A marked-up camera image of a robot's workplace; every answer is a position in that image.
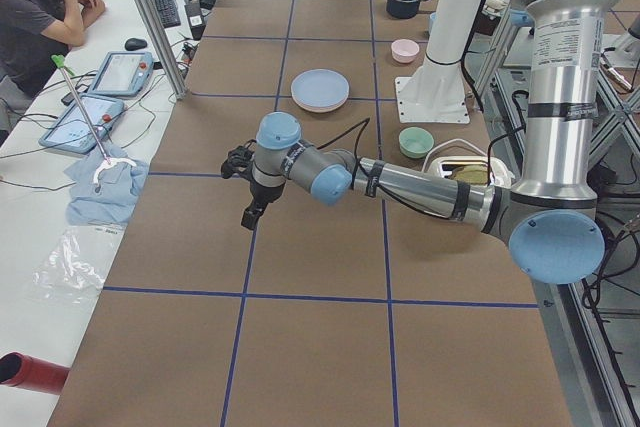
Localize pink plate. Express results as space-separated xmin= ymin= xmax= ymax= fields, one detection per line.
xmin=293 ymin=98 xmax=346 ymax=114

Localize black box with label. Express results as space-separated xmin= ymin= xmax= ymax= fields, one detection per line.
xmin=184 ymin=0 xmax=206 ymax=40

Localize red tube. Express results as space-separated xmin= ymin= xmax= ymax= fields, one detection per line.
xmin=1 ymin=352 xmax=70 ymax=395

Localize blue teach pendant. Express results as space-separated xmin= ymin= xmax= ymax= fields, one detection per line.
xmin=88 ymin=51 xmax=154 ymax=98
xmin=39 ymin=94 xmax=125 ymax=154

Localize pink bowl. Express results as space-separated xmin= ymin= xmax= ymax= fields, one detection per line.
xmin=391 ymin=39 xmax=420 ymax=64

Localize cream toaster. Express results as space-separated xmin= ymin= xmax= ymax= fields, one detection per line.
xmin=421 ymin=138 xmax=515 ymax=188

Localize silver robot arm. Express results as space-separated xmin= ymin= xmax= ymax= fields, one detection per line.
xmin=242 ymin=0 xmax=618 ymax=284

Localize green bowl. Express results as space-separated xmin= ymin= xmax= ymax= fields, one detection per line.
xmin=398 ymin=126 xmax=435 ymax=159

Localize blue teach pendant near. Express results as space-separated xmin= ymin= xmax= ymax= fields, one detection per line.
xmin=39 ymin=94 xmax=125 ymax=154

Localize black keyboard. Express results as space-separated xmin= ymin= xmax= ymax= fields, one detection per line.
xmin=152 ymin=0 xmax=181 ymax=28

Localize blue teach pendant far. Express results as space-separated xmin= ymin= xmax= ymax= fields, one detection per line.
xmin=88 ymin=51 xmax=154 ymax=98

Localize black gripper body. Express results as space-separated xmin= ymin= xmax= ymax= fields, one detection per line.
xmin=250 ymin=180 xmax=285 ymax=210

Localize light blue cloth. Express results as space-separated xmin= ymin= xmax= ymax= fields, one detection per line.
xmin=64 ymin=148 xmax=149 ymax=225

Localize grey aluminium frame post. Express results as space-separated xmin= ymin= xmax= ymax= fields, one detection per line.
xmin=134 ymin=0 xmax=187 ymax=100

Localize light blue cup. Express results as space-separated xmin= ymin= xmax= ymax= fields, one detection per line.
xmin=429 ymin=12 xmax=437 ymax=36

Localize blue plate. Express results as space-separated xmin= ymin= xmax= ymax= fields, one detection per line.
xmin=291 ymin=69 xmax=350 ymax=109

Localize toast slices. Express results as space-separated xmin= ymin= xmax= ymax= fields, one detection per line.
xmin=447 ymin=164 xmax=491 ymax=186

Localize black computer mouse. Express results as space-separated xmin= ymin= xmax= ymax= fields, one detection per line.
xmin=124 ymin=38 xmax=148 ymax=51

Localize seated person in grey shirt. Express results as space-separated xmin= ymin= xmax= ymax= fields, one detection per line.
xmin=0 ymin=0 xmax=107 ymax=98

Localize clear plastic bag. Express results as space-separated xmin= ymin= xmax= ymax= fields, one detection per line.
xmin=24 ymin=225 xmax=124 ymax=305

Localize grabber stick with green handle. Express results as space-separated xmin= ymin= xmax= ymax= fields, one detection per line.
xmin=51 ymin=54 xmax=137 ymax=191

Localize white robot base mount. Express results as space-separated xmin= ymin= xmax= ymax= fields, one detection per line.
xmin=395 ymin=0 xmax=484 ymax=124

